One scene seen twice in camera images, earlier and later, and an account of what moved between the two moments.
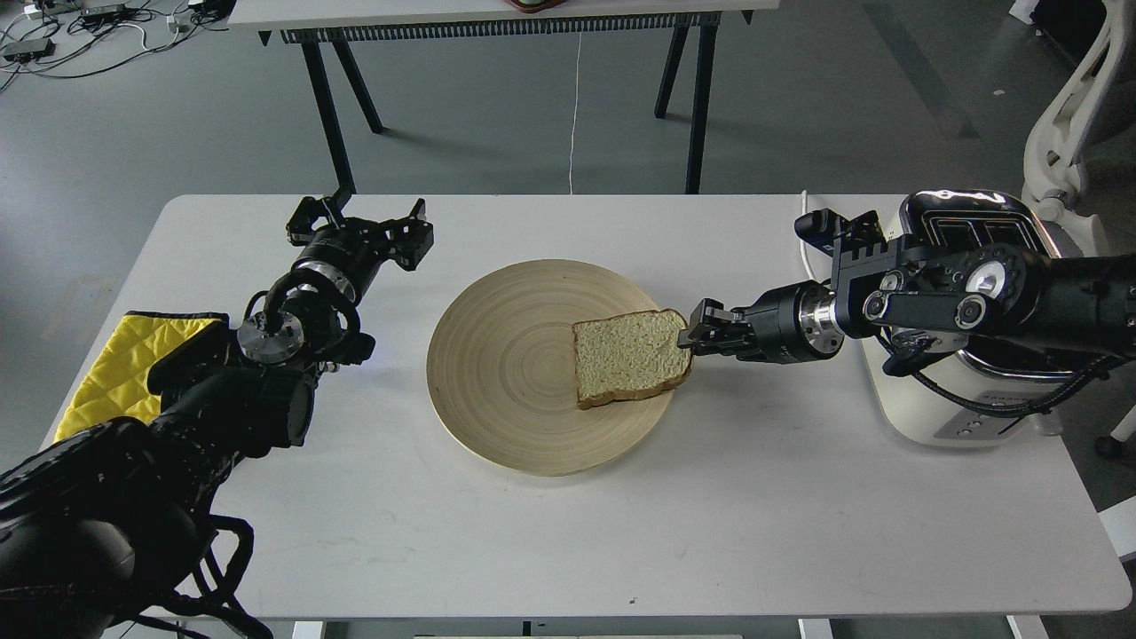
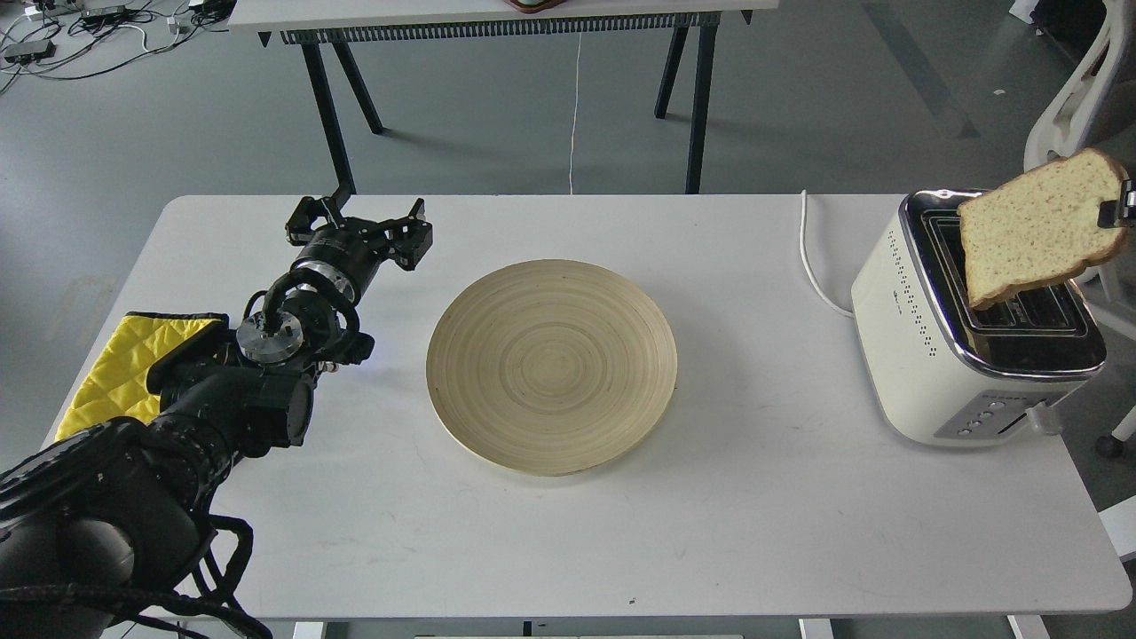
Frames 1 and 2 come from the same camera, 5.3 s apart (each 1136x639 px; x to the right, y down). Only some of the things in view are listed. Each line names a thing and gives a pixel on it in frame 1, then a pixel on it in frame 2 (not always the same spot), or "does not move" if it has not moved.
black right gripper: x=795 y=323 to x=1113 y=214
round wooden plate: x=501 y=370 does not move
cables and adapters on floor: x=54 y=38 does not move
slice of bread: x=628 y=354 to x=1040 y=225
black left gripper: x=355 y=248 does not move
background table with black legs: x=322 y=26 does not move
